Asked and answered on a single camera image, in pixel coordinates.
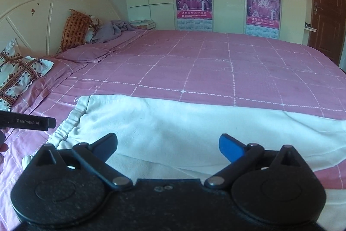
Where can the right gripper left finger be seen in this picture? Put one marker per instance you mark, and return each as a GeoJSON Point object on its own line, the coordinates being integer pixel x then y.
{"type": "Point", "coordinates": [93, 157]}

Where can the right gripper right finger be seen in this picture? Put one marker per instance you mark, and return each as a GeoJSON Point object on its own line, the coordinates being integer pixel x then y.
{"type": "Point", "coordinates": [241, 157]}

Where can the white patterned pillow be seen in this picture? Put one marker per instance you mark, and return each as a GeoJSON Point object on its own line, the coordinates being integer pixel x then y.
{"type": "Point", "coordinates": [18, 73]}

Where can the pink checked bedspread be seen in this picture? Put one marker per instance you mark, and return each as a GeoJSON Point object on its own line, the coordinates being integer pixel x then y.
{"type": "Point", "coordinates": [169, 95]}

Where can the orange striped pillow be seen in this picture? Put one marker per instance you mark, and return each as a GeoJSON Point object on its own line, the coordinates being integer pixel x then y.
{"type": "Point", "coordinates": [75, 30]}

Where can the cream wooden headboard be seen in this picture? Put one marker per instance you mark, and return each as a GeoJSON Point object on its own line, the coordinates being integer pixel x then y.
{"type": "Point", "coordinates": [37, 25]}

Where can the grey crumpled cloth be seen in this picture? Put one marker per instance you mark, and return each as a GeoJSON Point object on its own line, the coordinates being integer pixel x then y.
{"type": "Point", "coordinates": [112, 30]}

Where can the stack of folded items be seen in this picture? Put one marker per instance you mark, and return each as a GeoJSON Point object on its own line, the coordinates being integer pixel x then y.
{"type": "Point", "coordinates": [144, 24]}

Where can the brown wooden door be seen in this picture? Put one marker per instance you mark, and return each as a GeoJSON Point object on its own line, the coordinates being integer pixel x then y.
{"type": "Point", "coordinates": [328, 18]}

